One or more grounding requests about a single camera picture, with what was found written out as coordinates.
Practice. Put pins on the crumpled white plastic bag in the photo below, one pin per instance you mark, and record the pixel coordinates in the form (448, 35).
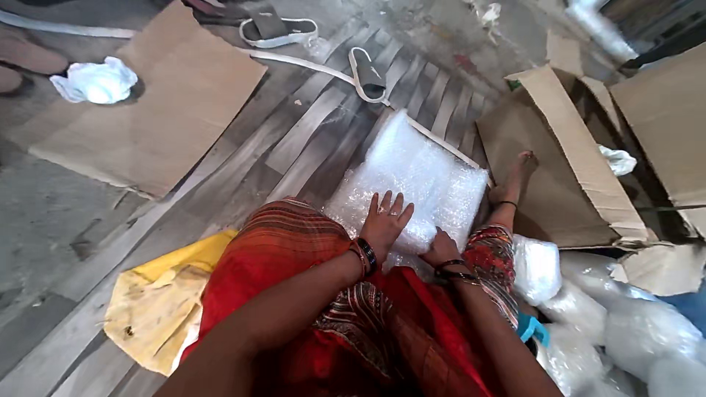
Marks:
(98, 80)

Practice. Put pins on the open brown cardboard box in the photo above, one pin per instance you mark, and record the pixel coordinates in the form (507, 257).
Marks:
(543, 160)

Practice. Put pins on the person's left index finger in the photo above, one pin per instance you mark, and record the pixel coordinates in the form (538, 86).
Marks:
(407, 214)

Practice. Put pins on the person's right fingers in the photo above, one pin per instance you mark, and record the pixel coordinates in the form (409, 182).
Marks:
(440, 240)

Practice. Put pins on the person's left middle finger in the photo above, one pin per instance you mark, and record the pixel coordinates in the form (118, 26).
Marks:
(396, 204)

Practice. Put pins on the wood-print floor mat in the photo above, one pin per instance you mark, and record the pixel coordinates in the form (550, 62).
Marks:
(309, 132)

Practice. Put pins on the flat brown cardboard sheet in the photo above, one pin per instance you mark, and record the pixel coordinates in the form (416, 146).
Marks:
(182, 93)

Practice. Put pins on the person's left little finger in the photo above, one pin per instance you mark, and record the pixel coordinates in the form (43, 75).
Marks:
(374, 204)

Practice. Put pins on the white plastic roll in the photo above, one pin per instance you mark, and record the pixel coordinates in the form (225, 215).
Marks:
(602, 27)

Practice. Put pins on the person's right hand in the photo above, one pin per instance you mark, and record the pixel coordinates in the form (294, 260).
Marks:
(442, 250)

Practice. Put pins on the torn cardboard piece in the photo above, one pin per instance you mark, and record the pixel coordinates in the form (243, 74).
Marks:
(662, 267)

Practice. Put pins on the person's body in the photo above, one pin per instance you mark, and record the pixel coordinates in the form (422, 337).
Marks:
(331, 361)

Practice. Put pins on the crumpled white scrap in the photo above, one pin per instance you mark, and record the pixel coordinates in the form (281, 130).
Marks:
(491, 14)

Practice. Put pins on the crumpled white plastic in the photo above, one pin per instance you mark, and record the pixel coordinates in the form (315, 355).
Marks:
(619, 161)

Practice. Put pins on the blue sheet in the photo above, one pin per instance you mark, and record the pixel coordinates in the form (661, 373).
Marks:
(689, 306)

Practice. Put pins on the person's left hand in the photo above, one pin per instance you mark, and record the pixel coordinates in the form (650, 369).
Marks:
(383, 230)

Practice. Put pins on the person's legs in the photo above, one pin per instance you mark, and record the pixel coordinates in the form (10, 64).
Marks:
(270, 242)

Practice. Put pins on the grey sandal with white rim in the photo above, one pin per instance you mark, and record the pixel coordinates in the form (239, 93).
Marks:
(270, 25)
(368, 77)

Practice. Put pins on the yellow and cream sack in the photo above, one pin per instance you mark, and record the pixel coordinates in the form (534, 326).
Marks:
(157, 309)

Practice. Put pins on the clear bubble wrap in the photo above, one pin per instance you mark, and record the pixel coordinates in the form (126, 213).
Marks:
(411, 165)

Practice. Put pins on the person's right forearm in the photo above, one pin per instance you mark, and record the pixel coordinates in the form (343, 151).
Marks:
(502, 342)

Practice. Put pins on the pile of bubble-wrapped packets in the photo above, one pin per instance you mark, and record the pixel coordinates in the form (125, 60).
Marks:
(623, 331)

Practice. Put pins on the long white strip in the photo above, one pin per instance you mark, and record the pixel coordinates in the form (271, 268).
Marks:
(300, 62)

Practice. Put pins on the person's left forearm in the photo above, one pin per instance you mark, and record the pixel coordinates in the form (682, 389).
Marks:
(287, 300)

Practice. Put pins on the person's left ring finger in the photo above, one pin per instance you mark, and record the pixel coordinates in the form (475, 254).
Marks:
(385, 202)

